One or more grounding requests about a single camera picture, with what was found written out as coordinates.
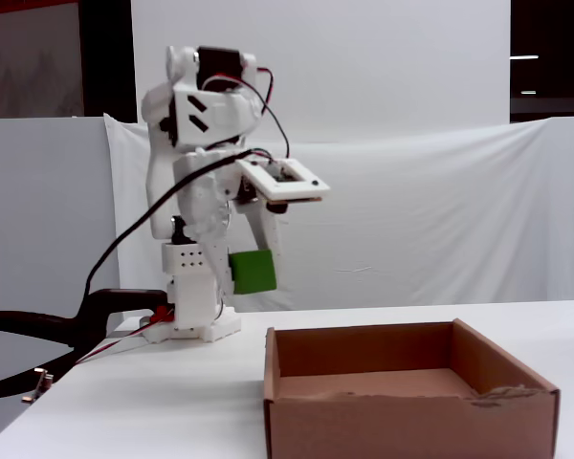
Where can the black table clamp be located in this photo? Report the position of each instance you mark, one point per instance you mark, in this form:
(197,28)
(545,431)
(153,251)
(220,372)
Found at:
(110,306)

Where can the green cube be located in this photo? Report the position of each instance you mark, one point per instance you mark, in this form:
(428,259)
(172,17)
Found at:
(252,271)

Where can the white backdrop screen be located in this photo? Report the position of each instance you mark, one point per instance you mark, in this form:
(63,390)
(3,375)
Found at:
(363,62)

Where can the wooden cabinet door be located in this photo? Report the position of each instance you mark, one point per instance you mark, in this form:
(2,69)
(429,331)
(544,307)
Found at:
(33,57)

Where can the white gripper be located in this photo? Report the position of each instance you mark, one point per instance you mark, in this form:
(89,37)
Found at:
(206,198)

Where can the brown cardboard box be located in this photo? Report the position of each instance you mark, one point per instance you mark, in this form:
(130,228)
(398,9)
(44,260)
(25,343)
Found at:
(411,421)

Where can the white backdrop cloth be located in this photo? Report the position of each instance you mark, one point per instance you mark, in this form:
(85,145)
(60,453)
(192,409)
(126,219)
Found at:
(411,215)

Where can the white partition panel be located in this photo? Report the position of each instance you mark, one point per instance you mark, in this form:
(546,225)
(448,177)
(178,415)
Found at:
(43,215)

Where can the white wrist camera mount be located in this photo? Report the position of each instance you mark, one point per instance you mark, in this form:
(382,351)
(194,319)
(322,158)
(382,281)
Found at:
(287,184)

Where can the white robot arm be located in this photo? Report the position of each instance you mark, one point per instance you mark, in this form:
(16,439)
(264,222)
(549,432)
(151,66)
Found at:
(191,296)

